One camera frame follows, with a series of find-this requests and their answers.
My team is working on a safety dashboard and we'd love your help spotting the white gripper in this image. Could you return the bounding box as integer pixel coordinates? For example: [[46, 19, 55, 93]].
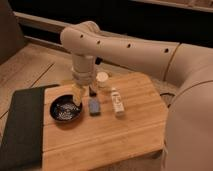
[[72, 54, 96, 104]]

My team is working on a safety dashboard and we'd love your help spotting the black ceramic bowl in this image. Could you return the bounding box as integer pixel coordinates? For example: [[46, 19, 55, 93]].
[[50, 95, 82, 122]]

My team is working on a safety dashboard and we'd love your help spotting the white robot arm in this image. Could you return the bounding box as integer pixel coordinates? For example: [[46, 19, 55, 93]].
[[60, 21, 213, 171]]

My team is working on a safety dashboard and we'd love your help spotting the black small device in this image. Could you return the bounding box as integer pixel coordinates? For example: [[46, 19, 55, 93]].
[[89, 85, 98, 97]]

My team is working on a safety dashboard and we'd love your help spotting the blue sponge block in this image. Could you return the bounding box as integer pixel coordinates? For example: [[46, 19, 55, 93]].
[[88, 98, 101, 116]]

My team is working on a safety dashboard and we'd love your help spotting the white round lid cup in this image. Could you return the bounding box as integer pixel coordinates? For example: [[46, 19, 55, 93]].
[[96, 72, 109, 87]]

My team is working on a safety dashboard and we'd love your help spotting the white small bottle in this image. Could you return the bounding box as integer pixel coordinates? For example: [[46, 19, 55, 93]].
[[111, 88, 124, 116]]

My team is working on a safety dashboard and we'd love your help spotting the wooden cutting board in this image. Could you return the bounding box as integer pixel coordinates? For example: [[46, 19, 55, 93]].
[[42, 73, 168, 171]]

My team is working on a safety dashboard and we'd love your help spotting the dark grey cloth mat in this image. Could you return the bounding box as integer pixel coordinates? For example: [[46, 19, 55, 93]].
[[0, 84, 56, 171]]

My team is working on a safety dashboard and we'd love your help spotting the white window rail frame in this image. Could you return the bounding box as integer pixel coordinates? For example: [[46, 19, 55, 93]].
[[14, 12, 70, 35]]

